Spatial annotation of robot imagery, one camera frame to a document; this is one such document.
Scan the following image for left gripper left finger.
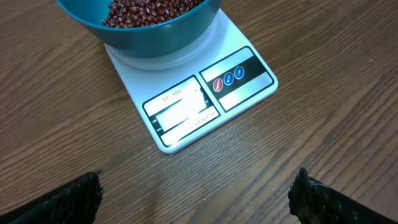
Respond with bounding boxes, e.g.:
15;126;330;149
1;171;104;224

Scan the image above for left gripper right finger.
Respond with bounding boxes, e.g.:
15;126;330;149
288;167;397;224

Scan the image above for white digital kitchen scale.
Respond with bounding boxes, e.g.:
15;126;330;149
106;11;278;154

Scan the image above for blue metal bowl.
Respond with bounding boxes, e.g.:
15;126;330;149
57;0;221;58

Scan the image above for red beans in bowl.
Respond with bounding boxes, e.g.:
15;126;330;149
102;0;204;28

